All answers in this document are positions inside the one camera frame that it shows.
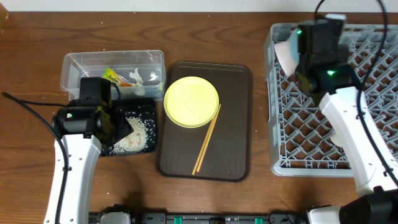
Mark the black waste tray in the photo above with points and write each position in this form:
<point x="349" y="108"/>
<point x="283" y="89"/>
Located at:
<point x="143" y="108"/>

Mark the white bowl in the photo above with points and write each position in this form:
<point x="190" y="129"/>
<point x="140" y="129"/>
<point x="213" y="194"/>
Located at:
<point x="286" y="61"/>

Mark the clear plastic bin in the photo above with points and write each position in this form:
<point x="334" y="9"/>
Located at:
<point x="150" y="64"/>

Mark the yellow plate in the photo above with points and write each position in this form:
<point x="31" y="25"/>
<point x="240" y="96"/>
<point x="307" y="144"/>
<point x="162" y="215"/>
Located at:
<point x="191" y="102"/>

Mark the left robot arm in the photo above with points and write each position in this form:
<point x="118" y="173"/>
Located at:
<point x="83" y="129"/>

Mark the light blue bowl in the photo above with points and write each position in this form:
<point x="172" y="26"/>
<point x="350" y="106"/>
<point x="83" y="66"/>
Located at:
<point x="294" y="45"/>

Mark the rice leftovers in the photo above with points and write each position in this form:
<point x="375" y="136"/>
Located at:
<point x="142" y="139"/>

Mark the wooden chopstick right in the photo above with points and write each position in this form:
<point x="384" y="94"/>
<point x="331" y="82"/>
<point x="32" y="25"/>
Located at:
<point x="210" y="140"/>

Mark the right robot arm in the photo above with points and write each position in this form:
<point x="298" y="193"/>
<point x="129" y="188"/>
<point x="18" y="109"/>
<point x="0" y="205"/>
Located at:
<point x="336" y="89"/>

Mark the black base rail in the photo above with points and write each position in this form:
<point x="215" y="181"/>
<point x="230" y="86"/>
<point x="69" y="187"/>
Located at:
<point x="124" y="214"/>

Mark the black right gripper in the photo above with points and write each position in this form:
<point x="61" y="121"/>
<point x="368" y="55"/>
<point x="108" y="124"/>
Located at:
<point x="341" y="55"/>

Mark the pale green cup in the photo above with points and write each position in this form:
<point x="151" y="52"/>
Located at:
<point x="335" y="139"/>

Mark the wooden chopstick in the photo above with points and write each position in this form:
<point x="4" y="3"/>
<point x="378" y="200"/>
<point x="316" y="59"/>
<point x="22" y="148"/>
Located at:
<point x="210" y="140"/>
<point x="205" y="143"/>

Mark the white tissue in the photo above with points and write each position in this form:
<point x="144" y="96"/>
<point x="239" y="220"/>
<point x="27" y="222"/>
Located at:
<point x="139" y="87"/>

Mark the grey dishwasher rack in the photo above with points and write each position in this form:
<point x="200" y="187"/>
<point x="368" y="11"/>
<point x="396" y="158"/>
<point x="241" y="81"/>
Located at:
<point x="300" y="136"/>

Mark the dark brown serving tray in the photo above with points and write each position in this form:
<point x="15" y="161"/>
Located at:
<point x="227" y="156"/>

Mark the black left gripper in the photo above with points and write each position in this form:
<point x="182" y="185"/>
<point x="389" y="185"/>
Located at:
<point x="118" y="117"/>

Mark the wooden chopstick left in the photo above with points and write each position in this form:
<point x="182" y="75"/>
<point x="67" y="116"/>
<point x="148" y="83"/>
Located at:
<point x="205" y="143"/>

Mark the green snack wrapper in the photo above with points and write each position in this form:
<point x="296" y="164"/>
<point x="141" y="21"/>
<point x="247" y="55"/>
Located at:
<point x="123" y="84"/>

